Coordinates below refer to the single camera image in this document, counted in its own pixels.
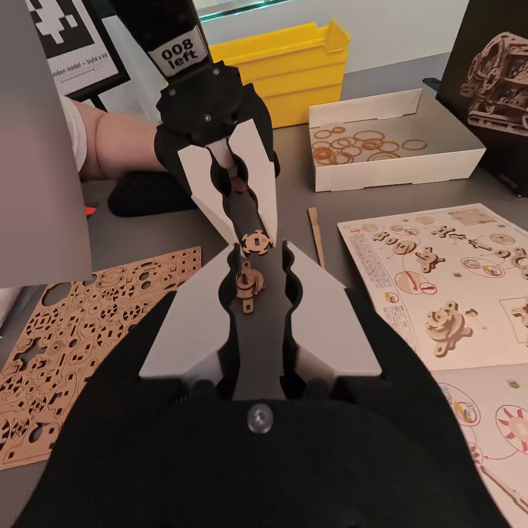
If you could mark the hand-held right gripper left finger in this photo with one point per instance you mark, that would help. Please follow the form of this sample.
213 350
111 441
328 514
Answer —
185 330

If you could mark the pile of rubber bands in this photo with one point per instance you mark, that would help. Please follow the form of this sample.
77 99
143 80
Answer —
324 154

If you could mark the person's left forearm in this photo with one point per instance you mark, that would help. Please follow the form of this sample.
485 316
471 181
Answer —
119 144

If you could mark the laser-cut wooden parts sheet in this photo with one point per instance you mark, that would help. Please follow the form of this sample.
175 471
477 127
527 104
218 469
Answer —
62 330

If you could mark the black model kit box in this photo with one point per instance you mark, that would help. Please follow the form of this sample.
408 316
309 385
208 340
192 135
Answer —
474 41

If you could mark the wooden model hub assembly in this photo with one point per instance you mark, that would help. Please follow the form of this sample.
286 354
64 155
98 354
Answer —
247 291

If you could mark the small wooden gear wheel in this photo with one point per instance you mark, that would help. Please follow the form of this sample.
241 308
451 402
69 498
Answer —
249 247

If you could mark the white cardboard box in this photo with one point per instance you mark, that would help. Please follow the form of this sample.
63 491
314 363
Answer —
392 173

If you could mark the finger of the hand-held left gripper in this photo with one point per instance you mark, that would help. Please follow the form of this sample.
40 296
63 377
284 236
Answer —
258 165
198 177

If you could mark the thin wooden stick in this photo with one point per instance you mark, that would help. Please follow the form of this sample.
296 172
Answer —
316 235

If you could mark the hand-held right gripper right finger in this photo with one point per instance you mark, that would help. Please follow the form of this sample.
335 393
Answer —
330 330

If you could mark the glass panel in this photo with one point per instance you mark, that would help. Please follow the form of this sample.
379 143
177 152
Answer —
231 10

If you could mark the black textured pad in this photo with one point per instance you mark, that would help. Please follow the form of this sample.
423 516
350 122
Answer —
144 196

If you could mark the person's light shirt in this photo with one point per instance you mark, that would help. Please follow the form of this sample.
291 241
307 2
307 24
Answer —
76 136

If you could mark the black framed sign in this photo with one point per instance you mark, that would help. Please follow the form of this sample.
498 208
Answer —
78 70

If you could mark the yellow plastic bin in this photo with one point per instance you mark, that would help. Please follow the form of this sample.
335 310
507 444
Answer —
297 74

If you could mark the printed instruction sheet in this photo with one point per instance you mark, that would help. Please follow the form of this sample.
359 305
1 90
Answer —
486 396
462 288

